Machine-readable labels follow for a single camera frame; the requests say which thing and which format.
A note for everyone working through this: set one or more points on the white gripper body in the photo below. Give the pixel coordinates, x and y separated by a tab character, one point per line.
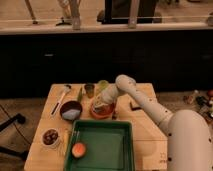
110	94

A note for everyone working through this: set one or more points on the red bowl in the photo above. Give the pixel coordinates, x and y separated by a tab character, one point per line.
102	112

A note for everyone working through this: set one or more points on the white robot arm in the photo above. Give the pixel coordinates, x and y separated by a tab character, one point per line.
189	143

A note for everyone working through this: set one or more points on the dark bowl with blue cloth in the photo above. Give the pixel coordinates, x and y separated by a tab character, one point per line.
71	110

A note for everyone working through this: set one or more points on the white bowl with dark food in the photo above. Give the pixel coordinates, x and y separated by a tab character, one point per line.
50	138

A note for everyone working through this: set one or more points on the yellow green cup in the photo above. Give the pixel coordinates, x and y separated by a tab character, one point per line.
101	85

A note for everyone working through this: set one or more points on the small green cup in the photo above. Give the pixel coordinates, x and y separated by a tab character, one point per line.
89	89

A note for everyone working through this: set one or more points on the green vegetable stick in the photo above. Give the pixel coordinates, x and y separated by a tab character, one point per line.
80	95

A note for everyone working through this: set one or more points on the green plastic tray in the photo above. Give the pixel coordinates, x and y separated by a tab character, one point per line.
109	146

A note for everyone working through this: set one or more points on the orange round fruit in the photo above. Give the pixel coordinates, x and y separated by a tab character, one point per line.
78	150

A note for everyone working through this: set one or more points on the black cabinet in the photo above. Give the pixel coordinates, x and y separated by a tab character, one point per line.
169	60

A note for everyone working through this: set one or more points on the black office chair base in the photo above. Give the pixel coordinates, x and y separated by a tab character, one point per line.
9	130

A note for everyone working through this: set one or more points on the clutter pile on floor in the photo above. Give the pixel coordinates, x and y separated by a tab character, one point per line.
204	105

